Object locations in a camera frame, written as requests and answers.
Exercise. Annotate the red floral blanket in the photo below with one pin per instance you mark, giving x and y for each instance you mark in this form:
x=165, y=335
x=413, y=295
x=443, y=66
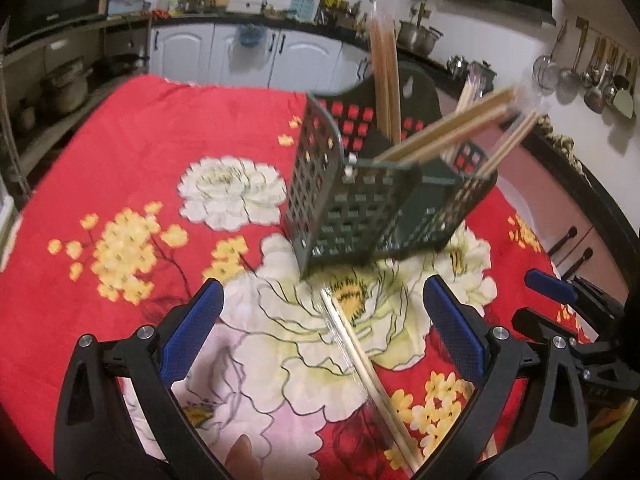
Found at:
x=125, y=135

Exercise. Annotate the blue knife block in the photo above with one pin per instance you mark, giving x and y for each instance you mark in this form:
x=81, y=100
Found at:
x=304, y=7

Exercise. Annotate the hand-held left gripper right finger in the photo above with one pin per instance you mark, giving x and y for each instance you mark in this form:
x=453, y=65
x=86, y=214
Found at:
x=452, y=325

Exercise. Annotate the row of condiment bottles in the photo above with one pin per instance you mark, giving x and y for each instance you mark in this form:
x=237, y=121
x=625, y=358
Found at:
x=345, y=10

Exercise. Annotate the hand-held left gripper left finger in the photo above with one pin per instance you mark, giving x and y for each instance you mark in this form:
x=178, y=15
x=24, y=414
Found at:
x=192, y=330

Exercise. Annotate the black perforated utensil basket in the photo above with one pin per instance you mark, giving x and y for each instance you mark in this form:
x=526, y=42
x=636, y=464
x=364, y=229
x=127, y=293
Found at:
x=350, y=220

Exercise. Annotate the blue plastic container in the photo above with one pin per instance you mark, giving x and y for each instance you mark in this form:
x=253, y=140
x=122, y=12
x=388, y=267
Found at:
x=127, y=1

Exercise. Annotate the pale lower cabinet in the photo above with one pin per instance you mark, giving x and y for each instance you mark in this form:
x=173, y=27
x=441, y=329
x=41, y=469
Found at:
x=560, y=210

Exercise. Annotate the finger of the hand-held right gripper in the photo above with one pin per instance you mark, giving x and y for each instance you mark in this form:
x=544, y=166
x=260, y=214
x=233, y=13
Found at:
x=540, y=325
x=547, y=284

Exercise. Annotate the white kitchen cabinets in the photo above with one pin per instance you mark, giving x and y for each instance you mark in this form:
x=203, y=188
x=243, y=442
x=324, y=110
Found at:
x=185, y=55

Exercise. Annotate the large steel stockpot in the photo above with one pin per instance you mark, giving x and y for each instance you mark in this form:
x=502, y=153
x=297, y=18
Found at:
x=65, y=90

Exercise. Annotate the row of hanging kitchen utensils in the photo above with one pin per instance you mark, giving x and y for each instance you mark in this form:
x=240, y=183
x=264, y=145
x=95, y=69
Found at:
x=595, y=95

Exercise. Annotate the metal shelf rack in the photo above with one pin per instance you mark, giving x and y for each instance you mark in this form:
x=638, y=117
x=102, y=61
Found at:
x=60, y=125

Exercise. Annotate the person's left hand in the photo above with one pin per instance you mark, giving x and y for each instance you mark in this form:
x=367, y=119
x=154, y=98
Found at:
x=241, y=460

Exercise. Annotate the garlic bulb pile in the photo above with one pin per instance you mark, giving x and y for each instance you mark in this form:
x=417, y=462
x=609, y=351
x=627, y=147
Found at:
x=560, y=142

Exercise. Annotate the black frying pan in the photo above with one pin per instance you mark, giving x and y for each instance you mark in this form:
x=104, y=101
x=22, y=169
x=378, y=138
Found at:
x=120, y=65

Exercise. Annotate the wooden chopstick pair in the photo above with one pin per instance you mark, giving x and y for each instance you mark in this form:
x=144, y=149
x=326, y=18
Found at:
x=468, y=95
x=450, y=127
x=394, y=85
x=379, y=75
x=360, y=360
x=510, y=142

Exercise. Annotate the blue hanging basket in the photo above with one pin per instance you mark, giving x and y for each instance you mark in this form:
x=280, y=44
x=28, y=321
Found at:
x=251, y=36

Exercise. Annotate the steel cooking pot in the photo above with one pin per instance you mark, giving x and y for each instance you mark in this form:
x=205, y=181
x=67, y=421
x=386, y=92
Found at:
x=419, y=40

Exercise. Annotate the small steel kettle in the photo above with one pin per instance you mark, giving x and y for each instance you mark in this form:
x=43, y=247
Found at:
x=456, y=66
x=482, y=74

